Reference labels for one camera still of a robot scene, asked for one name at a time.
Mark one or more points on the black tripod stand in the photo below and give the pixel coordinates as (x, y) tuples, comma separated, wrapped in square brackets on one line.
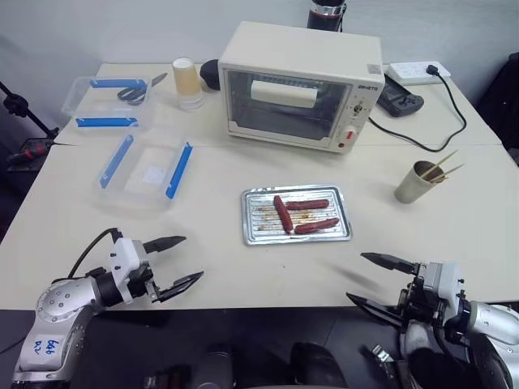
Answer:
[(24, 109)]

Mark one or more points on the red grilled sausage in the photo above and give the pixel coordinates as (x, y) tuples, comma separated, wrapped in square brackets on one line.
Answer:
[(306, 204), (316, 226), (283, 215)]

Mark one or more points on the wooden chopstick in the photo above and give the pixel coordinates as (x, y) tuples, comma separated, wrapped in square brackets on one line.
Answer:
[(444, 161), (452, 172)]

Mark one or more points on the black thermos bottle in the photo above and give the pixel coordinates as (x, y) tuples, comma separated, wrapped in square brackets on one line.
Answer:
[(324, 14)]

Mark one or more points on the silver baking tray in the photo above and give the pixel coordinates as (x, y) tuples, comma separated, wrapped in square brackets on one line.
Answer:
[(259, 235)]

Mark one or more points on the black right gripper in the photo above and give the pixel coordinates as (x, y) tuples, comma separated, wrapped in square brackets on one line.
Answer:
[(423, 306)]

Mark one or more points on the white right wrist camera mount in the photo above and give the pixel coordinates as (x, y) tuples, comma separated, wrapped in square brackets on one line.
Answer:
[(450, 279)]

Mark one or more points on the cream toaster oven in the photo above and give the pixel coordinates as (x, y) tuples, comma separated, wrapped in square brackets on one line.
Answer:
[(300, 69)]

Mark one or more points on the white power strip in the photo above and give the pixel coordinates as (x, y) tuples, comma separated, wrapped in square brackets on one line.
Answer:
[(409, 73)]

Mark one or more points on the small metal clip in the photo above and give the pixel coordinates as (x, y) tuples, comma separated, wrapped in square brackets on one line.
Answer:
[(381, 353)]

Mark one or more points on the clear box with blue clips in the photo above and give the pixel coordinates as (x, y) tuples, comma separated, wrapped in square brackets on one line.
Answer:
[(146, 174), (105, 115)]

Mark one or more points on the red and black hand tool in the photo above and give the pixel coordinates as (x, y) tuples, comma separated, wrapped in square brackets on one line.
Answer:
[(30, 153)]

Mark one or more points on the black chair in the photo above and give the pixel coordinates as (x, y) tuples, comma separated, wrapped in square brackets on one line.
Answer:
[(503, 105)]

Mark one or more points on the black handheld controller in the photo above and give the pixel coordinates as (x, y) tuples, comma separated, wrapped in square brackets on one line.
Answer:
[(399, 99)]

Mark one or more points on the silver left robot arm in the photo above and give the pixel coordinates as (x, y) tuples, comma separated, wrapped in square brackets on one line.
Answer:
[(54, 308)]

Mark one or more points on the black rounded case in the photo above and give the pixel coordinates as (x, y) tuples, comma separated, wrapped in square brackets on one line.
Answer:
[(208, 75)]

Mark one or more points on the stack of paper cups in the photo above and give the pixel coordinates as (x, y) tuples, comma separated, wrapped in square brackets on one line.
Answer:
[(187, 83)]

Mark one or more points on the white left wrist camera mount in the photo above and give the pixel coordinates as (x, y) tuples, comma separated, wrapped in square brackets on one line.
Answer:
[(125, 253)]

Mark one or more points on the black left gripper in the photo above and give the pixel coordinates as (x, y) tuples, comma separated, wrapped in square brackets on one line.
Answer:
[(142, 281)]

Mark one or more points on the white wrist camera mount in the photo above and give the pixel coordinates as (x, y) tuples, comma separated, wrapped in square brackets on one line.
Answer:
[(450, 279), (125, 253)]

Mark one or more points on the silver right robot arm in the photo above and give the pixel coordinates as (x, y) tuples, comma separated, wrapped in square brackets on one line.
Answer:
[(492, 324)]

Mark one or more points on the metal cup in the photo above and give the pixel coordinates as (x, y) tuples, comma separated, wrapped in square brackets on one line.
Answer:
[(411, 188)]

